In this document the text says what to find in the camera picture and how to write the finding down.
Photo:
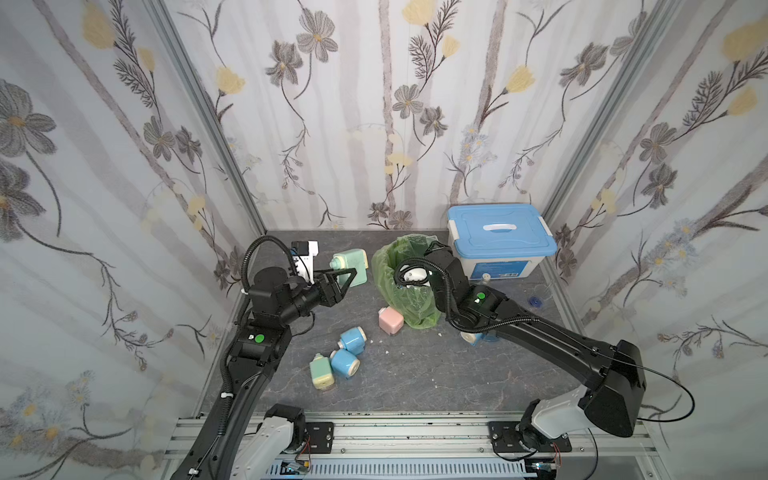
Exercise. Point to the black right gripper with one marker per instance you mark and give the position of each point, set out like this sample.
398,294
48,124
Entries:
432,261

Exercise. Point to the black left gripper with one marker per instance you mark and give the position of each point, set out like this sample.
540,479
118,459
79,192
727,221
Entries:
327,287

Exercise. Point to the green yellow pencil sharpener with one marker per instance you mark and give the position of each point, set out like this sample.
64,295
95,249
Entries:
356,259

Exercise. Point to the blue sharpener with crank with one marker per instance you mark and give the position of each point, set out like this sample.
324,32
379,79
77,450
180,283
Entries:
472,338

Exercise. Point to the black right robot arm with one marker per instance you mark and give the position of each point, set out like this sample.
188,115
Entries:
612,376

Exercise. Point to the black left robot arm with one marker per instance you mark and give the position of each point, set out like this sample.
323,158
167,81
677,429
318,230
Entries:
276,295

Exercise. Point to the pink pencil sharpener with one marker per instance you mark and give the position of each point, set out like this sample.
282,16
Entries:
390,321

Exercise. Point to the blue sharpener upper middle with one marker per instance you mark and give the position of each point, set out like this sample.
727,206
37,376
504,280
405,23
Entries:
353,340

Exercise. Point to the blue sharpener lower middle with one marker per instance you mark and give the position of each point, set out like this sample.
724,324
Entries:
344,363

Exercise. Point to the green yellow sharpener leftmost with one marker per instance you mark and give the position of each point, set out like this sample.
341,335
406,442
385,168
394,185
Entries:
321,372

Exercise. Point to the green bagged trash bin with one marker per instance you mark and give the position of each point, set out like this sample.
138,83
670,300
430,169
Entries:
417,304

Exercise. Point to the blue lidded storage box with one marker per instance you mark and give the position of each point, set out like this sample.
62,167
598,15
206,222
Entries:
503,240

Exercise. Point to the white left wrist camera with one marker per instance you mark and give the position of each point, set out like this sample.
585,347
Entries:
303,254

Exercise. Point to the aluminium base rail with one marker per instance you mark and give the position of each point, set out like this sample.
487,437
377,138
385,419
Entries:
461,445

